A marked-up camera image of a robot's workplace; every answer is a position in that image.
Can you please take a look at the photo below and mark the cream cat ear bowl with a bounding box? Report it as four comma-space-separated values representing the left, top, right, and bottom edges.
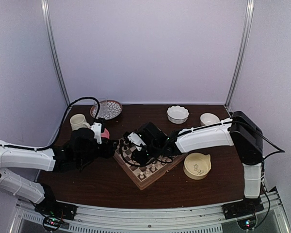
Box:
183, 152, 211, 180

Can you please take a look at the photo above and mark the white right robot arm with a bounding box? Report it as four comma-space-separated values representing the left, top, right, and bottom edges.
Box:
120, 111, 263, 215

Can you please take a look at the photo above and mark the wooden chess board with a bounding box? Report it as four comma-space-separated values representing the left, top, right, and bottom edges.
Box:
114, 138, 187, 190

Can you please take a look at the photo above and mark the aluminium frame post right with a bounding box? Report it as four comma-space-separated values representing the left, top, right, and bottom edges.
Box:
225, 0, 255, 112

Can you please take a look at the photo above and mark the aluminium frame post left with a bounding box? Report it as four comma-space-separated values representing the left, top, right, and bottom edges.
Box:
41, 0, 70, 106

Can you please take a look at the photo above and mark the aluminium frame post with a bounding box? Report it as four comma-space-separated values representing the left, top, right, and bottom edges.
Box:
225, 0, 255, 112
41, 0, 70, 106

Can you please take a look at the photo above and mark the white scalloped bowl black rim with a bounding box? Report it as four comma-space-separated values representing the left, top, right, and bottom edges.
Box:
166, 105, 190, 124

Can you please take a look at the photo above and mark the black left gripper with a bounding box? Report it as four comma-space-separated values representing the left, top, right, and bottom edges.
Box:
77, 137, 119, 166

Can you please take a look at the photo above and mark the plain white round bowl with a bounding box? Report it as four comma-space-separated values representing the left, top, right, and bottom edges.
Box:
200, 113, 220, 126

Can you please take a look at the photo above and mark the pink cat ear bowl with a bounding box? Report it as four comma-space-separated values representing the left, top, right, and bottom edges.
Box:
101, 128, 110, 139

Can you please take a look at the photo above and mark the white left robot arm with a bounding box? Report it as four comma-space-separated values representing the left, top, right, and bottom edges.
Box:
0, 121, 118, 216

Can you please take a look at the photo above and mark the clear drinking glass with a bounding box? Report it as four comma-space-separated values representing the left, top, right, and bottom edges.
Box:
95, 98, 108, 118

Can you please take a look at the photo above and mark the aluminium front rail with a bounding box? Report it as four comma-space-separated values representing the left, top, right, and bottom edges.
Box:
11, 190, 284, 233

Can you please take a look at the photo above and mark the white ribbed mug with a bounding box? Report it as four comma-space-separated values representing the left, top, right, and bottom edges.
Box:
70, 114, 90, 131

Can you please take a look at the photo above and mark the patterned ceramic plate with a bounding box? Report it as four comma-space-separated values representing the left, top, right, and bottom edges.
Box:
90, 100, 123, 120

